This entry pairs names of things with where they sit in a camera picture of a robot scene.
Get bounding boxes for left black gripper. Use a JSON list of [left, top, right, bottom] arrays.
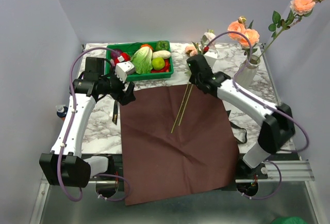
[[99, 66, 136, 105]]

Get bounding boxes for black ribbon with gold text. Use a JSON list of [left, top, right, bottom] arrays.
[[112, 100, 248, 145]]

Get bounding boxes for pale pink rose stem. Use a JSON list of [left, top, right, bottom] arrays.
[[177, 29, 216, 125]]

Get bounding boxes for red paper bouquet wrap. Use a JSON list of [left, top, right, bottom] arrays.
[[120, 85, 239, 205]]

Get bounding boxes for pink artificial flowers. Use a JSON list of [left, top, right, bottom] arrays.
[[171, 43, 209, 134]]

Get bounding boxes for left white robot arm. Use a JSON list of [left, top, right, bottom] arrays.
[[39, 57, 136, 188]]

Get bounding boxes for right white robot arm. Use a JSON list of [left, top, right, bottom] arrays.
[[187, 54, 295, 179]]

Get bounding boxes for white ribbed ceramic vase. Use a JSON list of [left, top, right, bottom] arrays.
[[235, 54, 261, 89]]

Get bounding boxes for red chili pepper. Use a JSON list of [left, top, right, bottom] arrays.
[[151, 59, 171, 73]]

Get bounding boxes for green cabbage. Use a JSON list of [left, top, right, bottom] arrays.
[[131, 47, 153, 74]]

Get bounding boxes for red bell pepper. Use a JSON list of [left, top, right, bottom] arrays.
[[110, 52, 130, 66]]

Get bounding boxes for white radish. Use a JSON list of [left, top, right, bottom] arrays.
[[152, 50, 171, 59]]

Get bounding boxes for green apple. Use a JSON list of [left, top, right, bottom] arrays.
[[152, 57, 166, 71]]

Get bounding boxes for purple onion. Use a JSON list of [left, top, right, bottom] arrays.
[[110, 49, 123, 60]]

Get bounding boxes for green bell pepper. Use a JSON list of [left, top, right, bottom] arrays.
[[155, 40, 170, 51]]

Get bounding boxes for green plastic basket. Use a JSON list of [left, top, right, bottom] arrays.
[[107, 41, 174, 82]]

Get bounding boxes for small orange at basket back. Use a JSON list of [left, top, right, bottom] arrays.
[[140, 44, 153, 51]]

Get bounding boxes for orange bottle with blue cap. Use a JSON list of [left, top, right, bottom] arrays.
[[56, 105, 68, 121]]

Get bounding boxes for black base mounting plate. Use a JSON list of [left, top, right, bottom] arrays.
[[90, 154, 271, 197]]

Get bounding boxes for green object at bottom edge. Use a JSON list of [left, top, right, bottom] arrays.
[[271, 216, 307, 224]]

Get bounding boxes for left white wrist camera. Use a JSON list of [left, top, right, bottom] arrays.
[[114, 56, 136, 83]]

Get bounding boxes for aluminium frame rail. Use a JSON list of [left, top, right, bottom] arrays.
[[30, 160, 318, 223]]

